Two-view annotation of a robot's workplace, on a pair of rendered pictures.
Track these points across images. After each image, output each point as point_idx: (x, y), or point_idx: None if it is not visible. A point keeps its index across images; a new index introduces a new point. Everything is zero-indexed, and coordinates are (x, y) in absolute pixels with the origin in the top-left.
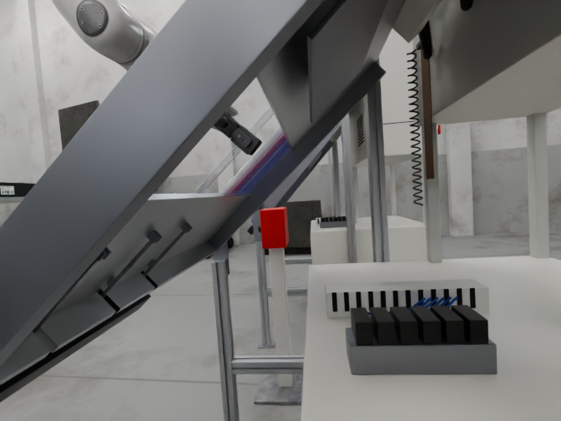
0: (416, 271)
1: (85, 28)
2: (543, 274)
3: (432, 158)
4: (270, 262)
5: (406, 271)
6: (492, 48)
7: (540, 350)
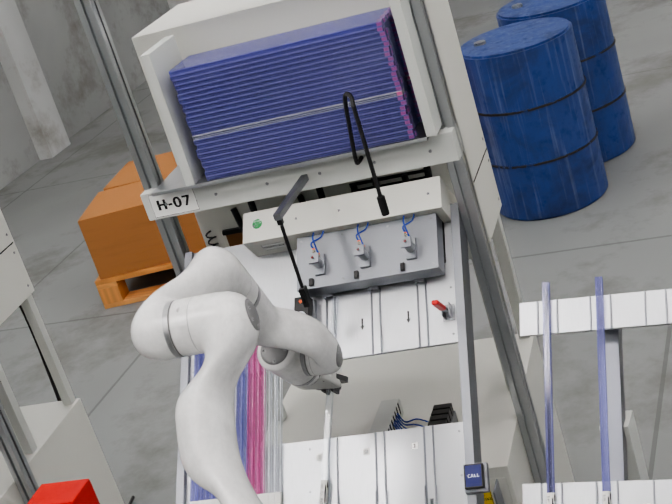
0: (303, 430)
1: (339, 363)
2: (349, 378)
3: None
4: None
5: (302, 435)
6: None
7: None
